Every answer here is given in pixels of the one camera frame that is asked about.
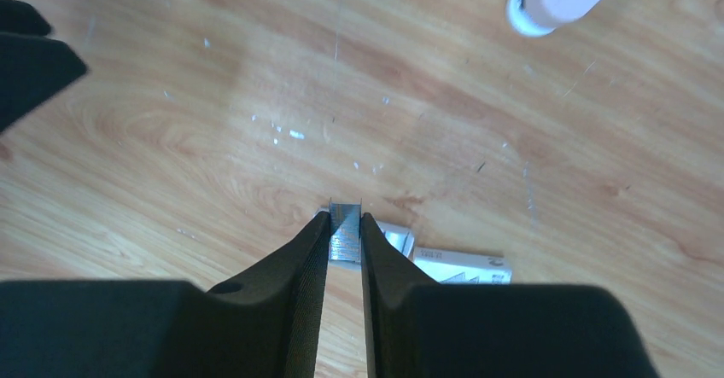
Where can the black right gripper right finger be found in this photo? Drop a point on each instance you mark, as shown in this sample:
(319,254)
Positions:
(417,327)

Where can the silver staple strip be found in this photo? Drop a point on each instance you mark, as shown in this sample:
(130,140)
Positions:
(345,234)

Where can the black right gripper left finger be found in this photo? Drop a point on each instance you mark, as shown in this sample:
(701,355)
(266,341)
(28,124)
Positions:
(262,322)

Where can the grey staple strips tray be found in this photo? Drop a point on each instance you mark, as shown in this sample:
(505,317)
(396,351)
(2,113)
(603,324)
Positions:
(401,238)

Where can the white staple box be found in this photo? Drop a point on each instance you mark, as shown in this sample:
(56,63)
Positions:
(461,268)

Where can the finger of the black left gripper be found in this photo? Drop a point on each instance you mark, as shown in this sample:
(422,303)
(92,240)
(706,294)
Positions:
(22,18)
(34,69)

